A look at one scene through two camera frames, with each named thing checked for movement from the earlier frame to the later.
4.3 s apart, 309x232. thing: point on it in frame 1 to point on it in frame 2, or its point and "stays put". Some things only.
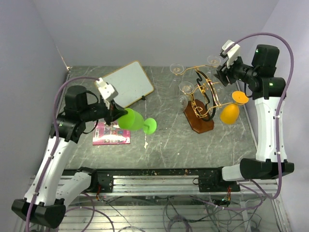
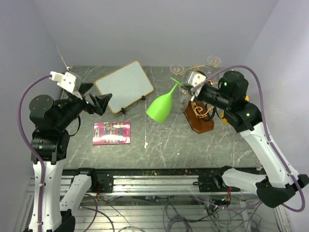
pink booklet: (105, 134) stays put
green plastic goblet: (133, 120) to (160, 108)
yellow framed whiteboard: (132, 82) stays put
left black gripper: (114, 112) to (99, 102)
